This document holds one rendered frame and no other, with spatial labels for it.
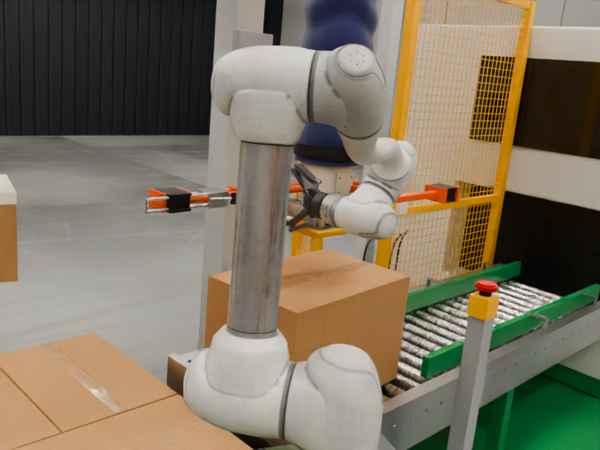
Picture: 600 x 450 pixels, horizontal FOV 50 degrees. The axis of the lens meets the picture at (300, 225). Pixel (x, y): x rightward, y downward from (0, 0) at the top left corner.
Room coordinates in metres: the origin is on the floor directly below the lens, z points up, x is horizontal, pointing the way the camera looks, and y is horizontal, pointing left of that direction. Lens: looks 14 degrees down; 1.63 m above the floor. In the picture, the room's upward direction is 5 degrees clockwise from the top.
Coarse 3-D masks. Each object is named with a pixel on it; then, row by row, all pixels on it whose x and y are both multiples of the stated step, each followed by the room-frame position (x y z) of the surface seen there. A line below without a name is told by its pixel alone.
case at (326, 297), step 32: (320, 256) 2.32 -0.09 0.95; (224, 288) 1.94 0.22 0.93; (288, 288) 1.93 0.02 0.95; (320, 288) 1.96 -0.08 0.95; (352, 288) 1.99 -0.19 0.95; (384, 288) 2.06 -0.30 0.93; (224, 320) 1.93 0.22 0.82; (288, 320) 1.75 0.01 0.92; (320, 320) 1.81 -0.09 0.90; (352, 320) 1.94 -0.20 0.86; (384, 320) 2.08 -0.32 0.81; (288, 352) 1.74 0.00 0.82; (384, 352) 2.10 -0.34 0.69
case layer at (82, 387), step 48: (96, 336) 2.32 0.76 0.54; (0, 384) 1.89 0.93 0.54; (48, 384) 1.92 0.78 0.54; (96, 384) 1.95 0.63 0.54; (144, 384) 1.98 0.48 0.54; (0, 432) 1.63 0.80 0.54; (48, 432) 1.65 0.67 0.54; (96, 432) 1.67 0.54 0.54; (144, 432) 1.69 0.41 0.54; (192, 432) 1.71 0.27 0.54
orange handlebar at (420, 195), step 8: (296, 184) 2.01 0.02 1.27; (192, 192) 1.73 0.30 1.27; (296, 192) 1.96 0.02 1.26; (424, 192) 2.05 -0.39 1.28; (432, 192) 2.07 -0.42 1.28; (160, 200) 1.61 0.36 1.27; (192, 200) 1.67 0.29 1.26; (200, 200) 1.69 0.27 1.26; (208, 200) 1.71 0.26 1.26; (400, 200) 1.94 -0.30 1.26; (408, 200) 1.97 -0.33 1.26; (416, 200) 2.01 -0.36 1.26
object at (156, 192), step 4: (156, 188) 1.67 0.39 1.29; (160, 188) 1.67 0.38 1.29; (164, 188) 1.67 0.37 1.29; (168, 188) 1.68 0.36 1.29; (172, 188) 1.68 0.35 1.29; (176, 188) 1.69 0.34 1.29; (180, 188) 1.69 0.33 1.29; (152, 192) 1.65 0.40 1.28; (156, 192) 1.63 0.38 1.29; (160, 192) 1.63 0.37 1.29; (164, 192) 1.63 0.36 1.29; (168, 192) 1.63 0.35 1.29; (172, 192) 1.64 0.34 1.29; (176, 192) 1.64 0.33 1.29; (180, 192) 1.65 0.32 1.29; (184, 192) 1.65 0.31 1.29; (156, 196) 1.63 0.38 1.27; (160, 196) 1.62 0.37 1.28; (164, 200) 1.61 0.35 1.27; (152, 204) 1.65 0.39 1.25; (164, 204) 1.61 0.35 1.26; (156, 208) 1.63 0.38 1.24; (160, 208) 1.62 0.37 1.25
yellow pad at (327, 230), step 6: (324, 222) 1.97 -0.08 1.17; (306, 228) 1.92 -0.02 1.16; (312, 228) 1.92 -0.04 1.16; (318, 228) 1.91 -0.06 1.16; (324, 228) 1.92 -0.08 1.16; (330, 228) 1.93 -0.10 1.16; (336, 228) 1.95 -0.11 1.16; (306, 234) 1.90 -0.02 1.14; (312, 234) 1.88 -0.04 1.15; (318, 234) 1.87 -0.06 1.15; (324, 234) 1.89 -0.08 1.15; (330, 234) 1.91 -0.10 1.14; (336, 234) 1.93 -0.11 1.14; (342, 234) 1.95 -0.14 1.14
